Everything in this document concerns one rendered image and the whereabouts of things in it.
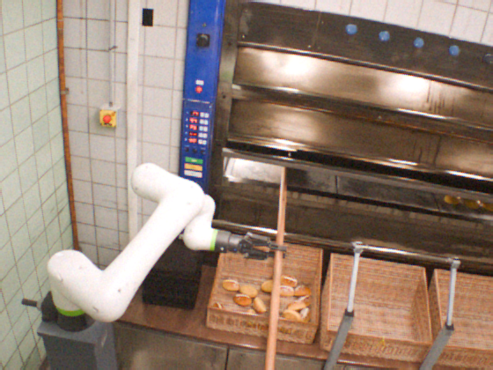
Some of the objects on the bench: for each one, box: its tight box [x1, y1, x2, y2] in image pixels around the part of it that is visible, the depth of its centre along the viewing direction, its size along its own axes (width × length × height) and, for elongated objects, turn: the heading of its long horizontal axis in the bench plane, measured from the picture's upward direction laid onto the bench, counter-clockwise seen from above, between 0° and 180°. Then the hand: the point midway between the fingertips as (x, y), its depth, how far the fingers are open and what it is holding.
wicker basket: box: [206, 233, 323, 344], centre depth 237 cm, size 49×56×28 cm
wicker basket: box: [320, 253, 433, 363], centre depth 231 cm, size 49×56×28 cm
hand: (277, 251), depth 187 cm, fingers closed on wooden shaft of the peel, 3 cm apart
